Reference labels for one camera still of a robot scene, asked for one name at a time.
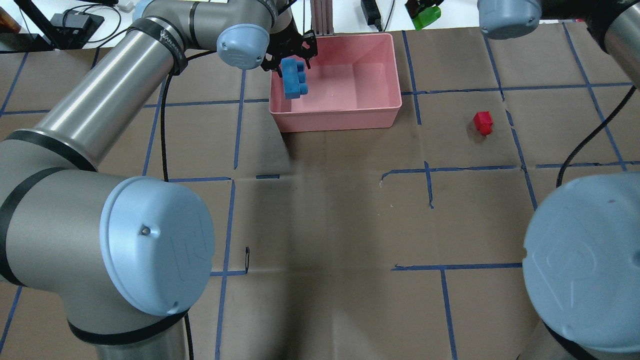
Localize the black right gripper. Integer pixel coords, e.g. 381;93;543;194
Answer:
404;0;443;18

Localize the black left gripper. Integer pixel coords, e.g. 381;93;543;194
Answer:
262;10;319;72

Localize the green two-stud block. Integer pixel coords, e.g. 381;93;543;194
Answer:
412;6;442;31

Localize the blue three-stud block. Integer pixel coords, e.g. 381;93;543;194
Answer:
281;57;309;100

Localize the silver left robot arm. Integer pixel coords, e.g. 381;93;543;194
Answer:
1;0;301;360

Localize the pink plastic box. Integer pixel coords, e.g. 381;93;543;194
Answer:
269;32;403;133

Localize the black power adapter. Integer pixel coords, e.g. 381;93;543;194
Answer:
359;0;382;30

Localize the red small block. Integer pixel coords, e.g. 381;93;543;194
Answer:
473;111;494;136

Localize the aluminium frame post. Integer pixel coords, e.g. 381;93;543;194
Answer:
310;0;335;36

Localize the black camera stand base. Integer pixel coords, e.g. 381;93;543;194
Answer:
14;0;105;50

